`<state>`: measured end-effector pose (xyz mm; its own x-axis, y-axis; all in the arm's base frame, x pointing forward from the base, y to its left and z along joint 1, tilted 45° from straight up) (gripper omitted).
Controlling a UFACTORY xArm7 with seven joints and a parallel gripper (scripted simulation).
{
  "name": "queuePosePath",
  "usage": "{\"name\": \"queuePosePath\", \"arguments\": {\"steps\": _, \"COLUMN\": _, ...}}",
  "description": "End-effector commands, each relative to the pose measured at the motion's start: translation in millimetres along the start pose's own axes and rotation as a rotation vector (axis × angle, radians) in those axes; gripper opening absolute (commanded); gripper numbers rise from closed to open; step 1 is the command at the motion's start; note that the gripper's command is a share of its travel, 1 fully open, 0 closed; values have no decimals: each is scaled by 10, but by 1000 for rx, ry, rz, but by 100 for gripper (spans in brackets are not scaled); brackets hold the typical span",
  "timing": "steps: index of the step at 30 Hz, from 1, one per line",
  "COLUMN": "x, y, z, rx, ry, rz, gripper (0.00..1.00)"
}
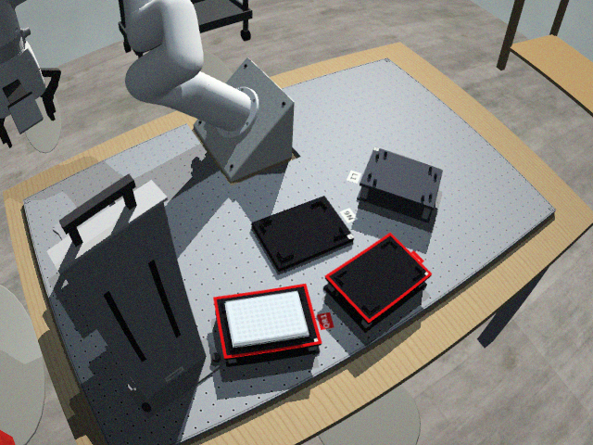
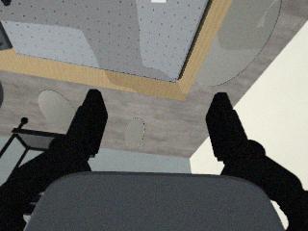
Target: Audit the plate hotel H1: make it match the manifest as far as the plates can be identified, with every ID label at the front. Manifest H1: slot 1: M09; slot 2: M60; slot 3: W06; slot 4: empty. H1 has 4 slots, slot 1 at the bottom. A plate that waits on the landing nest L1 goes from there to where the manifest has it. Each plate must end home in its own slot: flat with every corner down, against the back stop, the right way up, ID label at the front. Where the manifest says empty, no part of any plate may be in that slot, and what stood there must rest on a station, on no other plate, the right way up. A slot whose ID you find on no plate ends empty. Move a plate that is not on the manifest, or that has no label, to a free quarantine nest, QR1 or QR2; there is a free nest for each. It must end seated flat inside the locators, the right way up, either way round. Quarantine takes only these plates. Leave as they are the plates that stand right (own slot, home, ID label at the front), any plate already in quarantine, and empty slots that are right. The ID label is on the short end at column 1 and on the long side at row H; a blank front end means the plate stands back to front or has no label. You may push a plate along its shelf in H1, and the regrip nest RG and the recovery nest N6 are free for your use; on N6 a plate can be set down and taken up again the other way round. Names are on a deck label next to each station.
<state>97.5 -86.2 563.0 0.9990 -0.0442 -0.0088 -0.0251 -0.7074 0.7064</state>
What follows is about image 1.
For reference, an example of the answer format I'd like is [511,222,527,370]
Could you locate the white microplate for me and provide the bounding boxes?
[224,291,309,348]

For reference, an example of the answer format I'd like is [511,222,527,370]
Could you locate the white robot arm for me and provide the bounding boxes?
[0,0,259,139]

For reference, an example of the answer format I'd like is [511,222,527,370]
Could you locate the dark grey rectangular nest with corner posts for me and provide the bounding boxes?
[357,147,443,223]

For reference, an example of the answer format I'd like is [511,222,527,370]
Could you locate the black rectangular nest with red border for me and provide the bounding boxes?
[214,284,322,367]
[323,233,432,333]

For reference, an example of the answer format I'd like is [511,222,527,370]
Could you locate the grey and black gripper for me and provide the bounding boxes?
[0,41,61,148]

